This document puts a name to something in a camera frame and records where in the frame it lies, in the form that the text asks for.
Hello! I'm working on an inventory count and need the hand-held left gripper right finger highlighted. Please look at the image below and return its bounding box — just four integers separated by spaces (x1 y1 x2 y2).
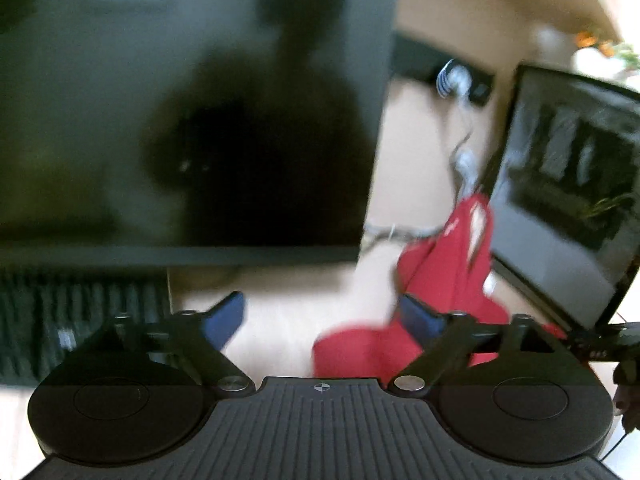
392 292 581 393

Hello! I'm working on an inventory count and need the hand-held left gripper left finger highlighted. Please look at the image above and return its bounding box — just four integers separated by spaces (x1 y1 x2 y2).
70 291 255 395

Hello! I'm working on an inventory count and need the red garment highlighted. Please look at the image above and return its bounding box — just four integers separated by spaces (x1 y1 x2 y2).
312 192 567 378

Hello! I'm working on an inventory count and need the person's right hand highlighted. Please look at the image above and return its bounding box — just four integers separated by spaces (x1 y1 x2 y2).
613 360 640 432

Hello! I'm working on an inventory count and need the black keyboard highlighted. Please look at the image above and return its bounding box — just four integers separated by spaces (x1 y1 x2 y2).
0 267 172 386

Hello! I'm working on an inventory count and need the black laptop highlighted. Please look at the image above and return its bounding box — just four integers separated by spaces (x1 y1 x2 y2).
491 64 640 332

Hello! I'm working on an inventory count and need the large black monitor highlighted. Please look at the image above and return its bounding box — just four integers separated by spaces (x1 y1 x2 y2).
0 0 401 267

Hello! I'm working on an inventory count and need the black power strip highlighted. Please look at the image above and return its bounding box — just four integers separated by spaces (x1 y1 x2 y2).
391 34 496 107

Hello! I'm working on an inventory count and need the potted plant with orange flowers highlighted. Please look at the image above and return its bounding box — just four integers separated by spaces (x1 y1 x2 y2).
570 30 640 83

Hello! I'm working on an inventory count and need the white plug with cable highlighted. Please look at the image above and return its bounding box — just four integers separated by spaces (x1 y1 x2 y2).
436 59 482 196

